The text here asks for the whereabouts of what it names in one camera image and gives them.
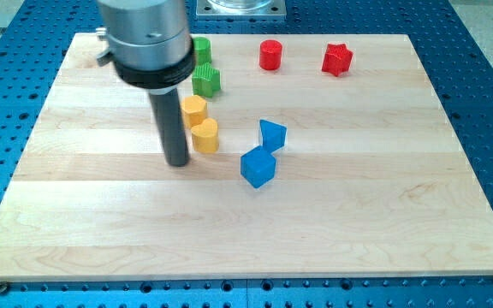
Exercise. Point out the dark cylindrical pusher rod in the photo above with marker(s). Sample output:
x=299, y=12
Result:
x=166, y=108

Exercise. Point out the yellow heart block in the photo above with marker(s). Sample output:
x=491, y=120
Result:
x=205, y=136

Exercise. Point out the blue triangle block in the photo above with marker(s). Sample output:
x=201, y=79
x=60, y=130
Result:
x=273, y=135

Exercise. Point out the yellow pentagon block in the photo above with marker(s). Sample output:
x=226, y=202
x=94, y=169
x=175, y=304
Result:
x=194, y=110

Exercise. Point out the green star block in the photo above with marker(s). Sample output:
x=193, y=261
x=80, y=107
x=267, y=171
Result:
x=206, y=80

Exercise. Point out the green cylinder block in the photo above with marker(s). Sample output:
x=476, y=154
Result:
x=202, y=50

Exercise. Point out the blue cube block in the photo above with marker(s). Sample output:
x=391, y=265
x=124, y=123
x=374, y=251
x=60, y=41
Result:
x=258, y=166

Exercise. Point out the red cylinder block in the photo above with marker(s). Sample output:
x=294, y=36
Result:
x=270, y=54

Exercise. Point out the wooden board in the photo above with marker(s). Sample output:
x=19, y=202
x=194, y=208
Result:
x=372, y=179

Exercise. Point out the red star block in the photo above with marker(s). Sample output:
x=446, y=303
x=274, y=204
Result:
x=337, y=59

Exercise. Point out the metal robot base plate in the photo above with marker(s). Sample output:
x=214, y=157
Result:
x=240, y=9

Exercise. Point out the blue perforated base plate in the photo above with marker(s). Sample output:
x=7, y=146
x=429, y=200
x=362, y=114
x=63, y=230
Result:
x=35, y=37

